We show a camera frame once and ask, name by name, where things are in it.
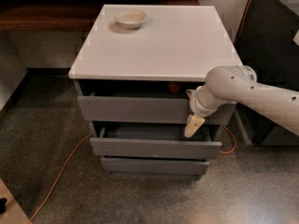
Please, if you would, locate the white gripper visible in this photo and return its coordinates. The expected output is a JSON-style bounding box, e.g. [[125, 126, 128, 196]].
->
[[184, 86, 219, 138]]

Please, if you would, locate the grey top drawer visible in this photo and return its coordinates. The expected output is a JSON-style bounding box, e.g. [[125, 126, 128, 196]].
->
[[77, 89, 237, 126]]

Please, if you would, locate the grey drawer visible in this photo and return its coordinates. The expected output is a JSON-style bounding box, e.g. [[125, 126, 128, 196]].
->
[[90, 124, 221, 160], [77, 89, 237, 126], [101, 158, 209, 175]]

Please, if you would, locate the red apple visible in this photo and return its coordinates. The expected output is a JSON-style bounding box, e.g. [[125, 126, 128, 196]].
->
[[168, 82, 182, 94]]

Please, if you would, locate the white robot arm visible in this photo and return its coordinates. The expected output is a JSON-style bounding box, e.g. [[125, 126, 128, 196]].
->
[[184, 65, 299, 137]]

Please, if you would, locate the grey drawer cabinet white top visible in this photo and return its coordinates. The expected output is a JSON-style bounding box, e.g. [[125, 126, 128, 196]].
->
[[69, 5, 241, 179]]

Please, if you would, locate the grey bottom drawer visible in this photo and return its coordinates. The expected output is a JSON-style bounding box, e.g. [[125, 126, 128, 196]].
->
[[101, 158, 209, 175]]

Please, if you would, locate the grey middle drawer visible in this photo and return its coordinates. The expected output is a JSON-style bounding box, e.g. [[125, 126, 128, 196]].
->
[[90, 124, 221, 160]]

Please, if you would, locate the beige paper bowl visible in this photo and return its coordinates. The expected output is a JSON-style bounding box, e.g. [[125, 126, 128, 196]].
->
[[114, 10, 147, 30]]

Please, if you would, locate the dark wooden bench shelf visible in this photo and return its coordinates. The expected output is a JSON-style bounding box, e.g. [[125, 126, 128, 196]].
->
[[0, 0, 200, 31]]

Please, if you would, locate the small black object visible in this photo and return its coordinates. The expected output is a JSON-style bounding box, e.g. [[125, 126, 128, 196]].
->
[[0, 198, 7, 215]]

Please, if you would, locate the orange power cable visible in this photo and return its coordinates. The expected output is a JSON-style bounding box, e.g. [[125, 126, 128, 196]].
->
[[28, 125, 237, 223]]

